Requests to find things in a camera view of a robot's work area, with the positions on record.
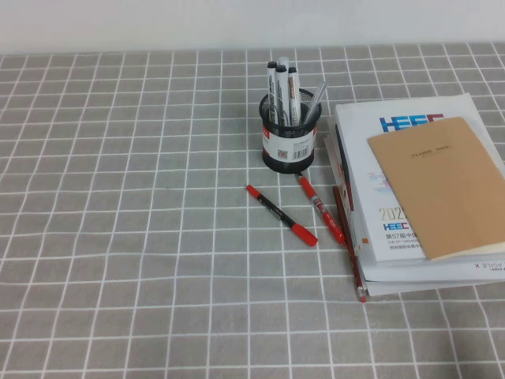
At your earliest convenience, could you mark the red and black marker pen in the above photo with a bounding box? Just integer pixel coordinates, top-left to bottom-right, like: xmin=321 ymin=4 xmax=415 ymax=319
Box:
xmin=245 ymin=184 xmax=319 ymax=248

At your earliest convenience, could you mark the black mesh pen holder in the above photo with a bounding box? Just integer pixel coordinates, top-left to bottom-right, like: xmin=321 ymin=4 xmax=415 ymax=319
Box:
xmin=259 ymin=88 xmax=323 ymax=174

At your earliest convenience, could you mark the red gel pen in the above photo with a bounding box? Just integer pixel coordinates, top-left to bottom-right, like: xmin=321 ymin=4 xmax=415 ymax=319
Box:
xmin=296 ymin=171 xmax=349 ymax=248

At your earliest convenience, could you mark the clear grey gel pen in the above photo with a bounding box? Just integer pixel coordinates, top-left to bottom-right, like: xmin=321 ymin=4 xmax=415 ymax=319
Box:
xmin=302 ymin=81 xmax=328 ymax=126

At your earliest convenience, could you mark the thin white paper booklet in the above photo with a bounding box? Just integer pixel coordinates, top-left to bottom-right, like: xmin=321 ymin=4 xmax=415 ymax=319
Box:
xmin=323 ymin=132 xmax=362 ymax=253

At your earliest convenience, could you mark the white marker black cap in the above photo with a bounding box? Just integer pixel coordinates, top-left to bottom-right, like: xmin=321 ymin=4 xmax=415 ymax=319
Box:
xmin=275 ymin=64 xmax=290 ymax=127
xmin=267 ymin=60 xmax=279 ymax=124
xmin=286 ymin=66 xmax=302 ymax=126

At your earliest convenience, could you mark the red pencil with eraser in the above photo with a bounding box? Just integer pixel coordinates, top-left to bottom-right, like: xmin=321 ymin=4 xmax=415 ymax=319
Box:
xmin=332 ymin=185 xmax=368 ymax=303

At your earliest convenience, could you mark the grey checked tablecloth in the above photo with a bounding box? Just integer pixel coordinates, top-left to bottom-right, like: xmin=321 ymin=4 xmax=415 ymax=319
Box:
xmin=0 ymin=41 xmax=505 ymax=379

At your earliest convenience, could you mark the white HEEC catalogue book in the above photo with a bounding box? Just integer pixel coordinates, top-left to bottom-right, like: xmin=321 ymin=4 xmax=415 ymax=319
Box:
xmin=334 ymin=92 xmax=505 ymax=264

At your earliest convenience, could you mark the kraft brown notebook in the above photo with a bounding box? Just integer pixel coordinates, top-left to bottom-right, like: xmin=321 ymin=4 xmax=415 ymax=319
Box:
xmin=366 ymin=116 xmax=505 ymax=263

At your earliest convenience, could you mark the white AgileX brochure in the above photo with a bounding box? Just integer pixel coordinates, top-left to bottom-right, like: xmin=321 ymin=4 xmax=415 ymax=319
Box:
xmin=357 ymin=252 xmax=505 ymax=298

